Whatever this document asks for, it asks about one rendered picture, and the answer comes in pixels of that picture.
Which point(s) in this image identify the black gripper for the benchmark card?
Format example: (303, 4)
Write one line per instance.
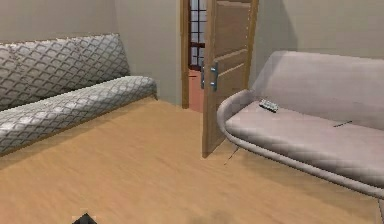
(84, 219)

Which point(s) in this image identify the grey diamond patterned sofa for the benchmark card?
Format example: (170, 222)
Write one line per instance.
(66, 83)

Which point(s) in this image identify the brown wooden room door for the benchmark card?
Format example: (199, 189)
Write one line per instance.
(230, 66)

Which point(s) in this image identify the grey remote control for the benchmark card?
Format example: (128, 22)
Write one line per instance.
(268, 105)

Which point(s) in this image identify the pale pink sofa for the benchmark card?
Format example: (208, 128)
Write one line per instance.
(316, 133)

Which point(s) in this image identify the thin dark pencil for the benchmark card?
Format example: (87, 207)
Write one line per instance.
(342, 124)

